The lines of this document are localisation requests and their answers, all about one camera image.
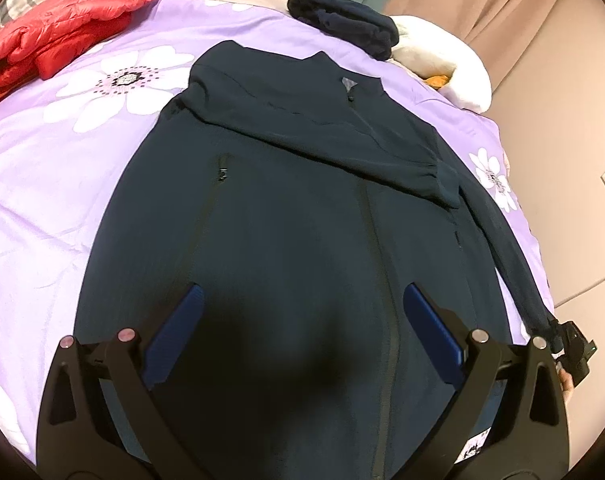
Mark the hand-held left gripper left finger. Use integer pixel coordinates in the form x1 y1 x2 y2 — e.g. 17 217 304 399
36 284 206 480

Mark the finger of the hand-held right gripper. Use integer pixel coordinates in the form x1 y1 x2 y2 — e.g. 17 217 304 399
557 321 598 360

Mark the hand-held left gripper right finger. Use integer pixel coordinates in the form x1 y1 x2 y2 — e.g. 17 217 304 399
404 282 569 480

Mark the navy zip jacket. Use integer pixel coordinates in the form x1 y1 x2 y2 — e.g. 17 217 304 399
75 39 563 480

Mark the person's right hand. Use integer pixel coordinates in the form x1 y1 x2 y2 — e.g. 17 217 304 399
557 370 575 403

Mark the purple floral bed sheet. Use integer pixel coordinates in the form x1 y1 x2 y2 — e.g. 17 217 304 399
0 0 556 461

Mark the folded navy fleece garment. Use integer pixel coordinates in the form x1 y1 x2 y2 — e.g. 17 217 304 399
287 0 401 61

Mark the red down jacket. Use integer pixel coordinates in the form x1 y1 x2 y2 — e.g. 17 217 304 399
0 0 170 103

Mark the white cable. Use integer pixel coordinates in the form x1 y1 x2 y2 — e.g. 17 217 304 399
554 267 605 308

